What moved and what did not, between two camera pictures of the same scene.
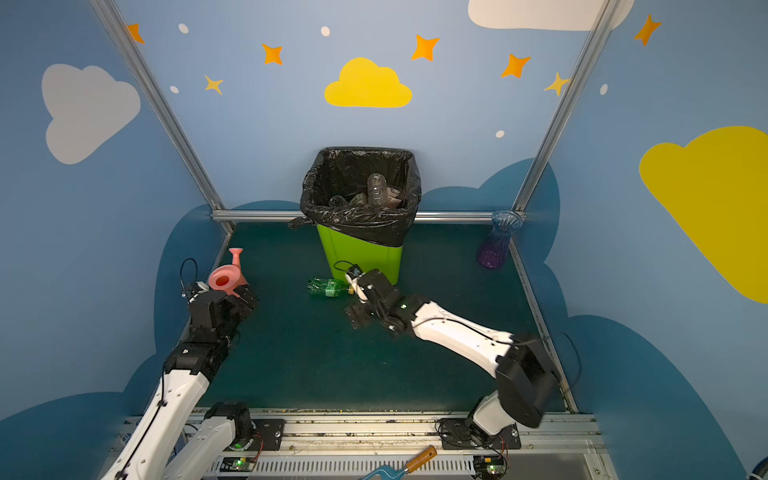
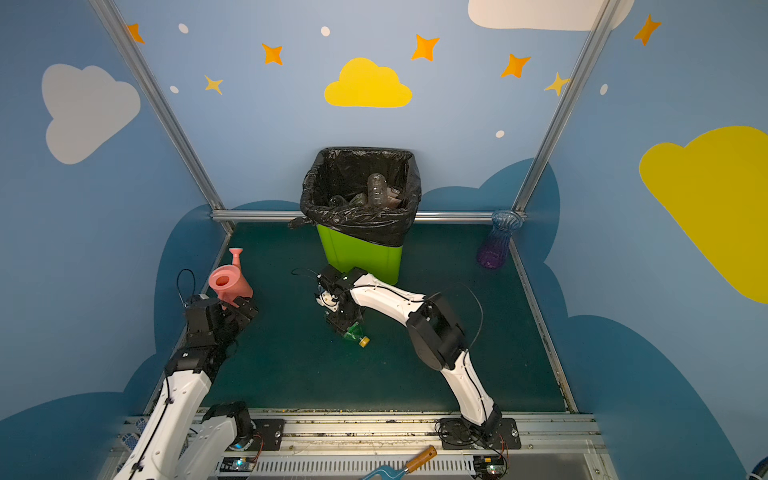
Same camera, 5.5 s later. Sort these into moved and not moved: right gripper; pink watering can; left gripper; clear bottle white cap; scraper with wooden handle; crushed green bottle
Moved: right gripper; crushed green bottle
Not moved: left gripper; scraper with wooden handle; clear bottle white cap; pink watering can
